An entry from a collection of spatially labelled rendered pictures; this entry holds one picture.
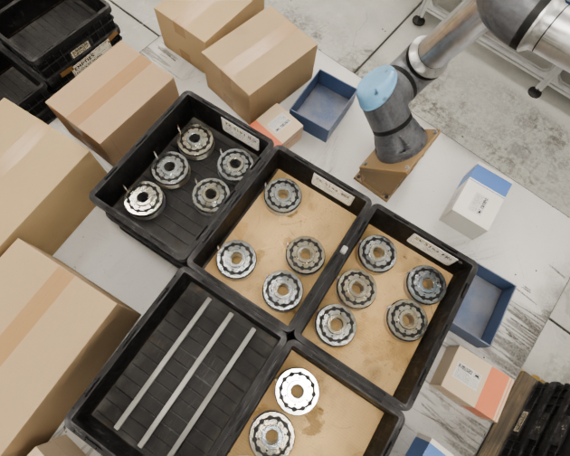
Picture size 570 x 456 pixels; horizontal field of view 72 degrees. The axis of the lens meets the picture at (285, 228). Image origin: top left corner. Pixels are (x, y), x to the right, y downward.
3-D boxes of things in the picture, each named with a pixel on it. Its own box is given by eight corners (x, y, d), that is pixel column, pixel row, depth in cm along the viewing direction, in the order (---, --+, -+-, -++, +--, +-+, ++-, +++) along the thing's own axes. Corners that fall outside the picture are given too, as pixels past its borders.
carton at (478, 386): (429, 384, 107) (441, 385, 100) (447, 346, 111) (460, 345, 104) (481, 419, 105) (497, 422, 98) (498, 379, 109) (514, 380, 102)
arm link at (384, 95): (362, 130, 114) (342, 90, 107) (391, 102, 117) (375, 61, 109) (392, 135, 105) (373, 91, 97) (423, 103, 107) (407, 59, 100)
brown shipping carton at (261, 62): (269, 42, 145) (270, 4, 130) (311, 78, 140) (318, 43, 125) (207, 86, 136) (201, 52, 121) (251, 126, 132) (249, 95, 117)
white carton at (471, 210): (464, 174, 131) (479, 160, 122) (497, 193, 129) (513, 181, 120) (438, 220, 124) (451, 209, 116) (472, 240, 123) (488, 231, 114)
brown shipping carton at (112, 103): (136, 76, 136) (120, 40, 121) (184, 109, 132) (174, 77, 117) (70, 133, 127) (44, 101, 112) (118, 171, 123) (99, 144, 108)
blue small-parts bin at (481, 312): (458, 263, 120) (470, 257, 113) (503, 289, 118) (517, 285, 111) (431, 318, 114) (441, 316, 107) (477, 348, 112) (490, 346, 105)
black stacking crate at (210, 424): (192, 275, 103) (184, 264, 92) (286, 339, 99) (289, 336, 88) (86, 415, 90) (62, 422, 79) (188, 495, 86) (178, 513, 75)
